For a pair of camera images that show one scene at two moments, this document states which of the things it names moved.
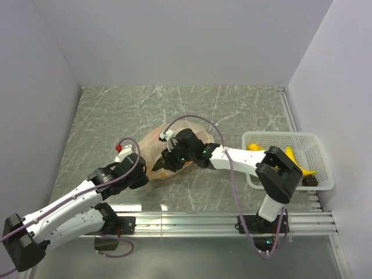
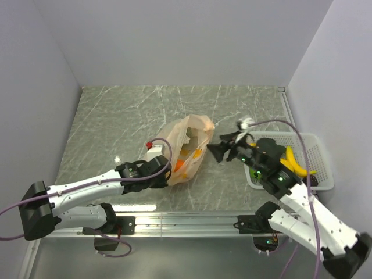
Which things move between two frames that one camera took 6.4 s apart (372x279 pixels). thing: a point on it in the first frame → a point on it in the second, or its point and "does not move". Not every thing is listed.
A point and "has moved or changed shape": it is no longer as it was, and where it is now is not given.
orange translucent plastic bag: [153, 147] has moved or changed shape
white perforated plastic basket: [308, 148] does not move
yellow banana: [289, 152] does not move
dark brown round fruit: [310, 181] does not move
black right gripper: [170, 163] → [218, 149]
